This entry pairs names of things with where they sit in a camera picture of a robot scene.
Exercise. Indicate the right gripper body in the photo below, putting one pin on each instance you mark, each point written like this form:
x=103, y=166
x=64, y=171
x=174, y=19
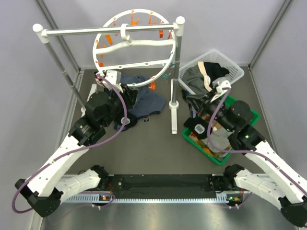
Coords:
x=210, y=108

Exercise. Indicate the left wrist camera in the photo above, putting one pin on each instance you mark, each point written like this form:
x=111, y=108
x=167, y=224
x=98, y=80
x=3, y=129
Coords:
x=112, y=78

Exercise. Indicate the grey cloth in basket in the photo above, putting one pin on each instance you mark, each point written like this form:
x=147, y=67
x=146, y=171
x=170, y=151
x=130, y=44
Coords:
x=195, y=80

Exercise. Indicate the green plastic bin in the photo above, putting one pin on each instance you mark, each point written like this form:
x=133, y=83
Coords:
x=186, y=134

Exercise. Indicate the white plastic laundry basket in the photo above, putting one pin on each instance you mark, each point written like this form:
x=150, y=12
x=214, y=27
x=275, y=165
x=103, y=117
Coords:
x=236, y=72

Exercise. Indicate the black grip sock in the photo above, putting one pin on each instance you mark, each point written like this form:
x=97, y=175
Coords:
x=131, y=121
x=196, y=124

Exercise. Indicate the orange clothespin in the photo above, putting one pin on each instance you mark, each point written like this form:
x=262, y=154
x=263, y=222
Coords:
x=152, y=86

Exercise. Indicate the blue cloth on floor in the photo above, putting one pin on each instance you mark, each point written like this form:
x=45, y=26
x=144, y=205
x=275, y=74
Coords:
x=148, y=102

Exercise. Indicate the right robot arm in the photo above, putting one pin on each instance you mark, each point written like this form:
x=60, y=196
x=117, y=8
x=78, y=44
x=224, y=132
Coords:
x=288, y=189

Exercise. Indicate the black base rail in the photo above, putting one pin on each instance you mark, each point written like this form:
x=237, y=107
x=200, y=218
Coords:
x=146, y=183

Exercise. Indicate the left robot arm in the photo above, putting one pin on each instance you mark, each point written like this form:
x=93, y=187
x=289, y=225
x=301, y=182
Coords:
x=46, y=189

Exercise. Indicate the white round clip hanger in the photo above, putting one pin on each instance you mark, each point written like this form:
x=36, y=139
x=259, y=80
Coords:
x=134, y=54

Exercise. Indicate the santa sock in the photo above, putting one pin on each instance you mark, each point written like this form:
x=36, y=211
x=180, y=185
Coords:
x=97, y=79
x=105, y=86

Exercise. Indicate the pile of socks in bin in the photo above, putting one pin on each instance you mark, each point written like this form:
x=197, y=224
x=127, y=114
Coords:
x=219, y=137

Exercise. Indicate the white metal drying rack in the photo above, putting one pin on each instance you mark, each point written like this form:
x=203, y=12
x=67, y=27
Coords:
x=176, y=30

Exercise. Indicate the black cloth in basket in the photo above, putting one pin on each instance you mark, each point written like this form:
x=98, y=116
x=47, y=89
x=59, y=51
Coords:
x=215, y=71

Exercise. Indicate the teal clothespin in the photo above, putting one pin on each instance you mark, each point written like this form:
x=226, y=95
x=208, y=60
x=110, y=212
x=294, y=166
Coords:
x=165, y=76

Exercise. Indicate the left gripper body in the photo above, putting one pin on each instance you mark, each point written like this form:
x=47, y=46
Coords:
x=127, y=97

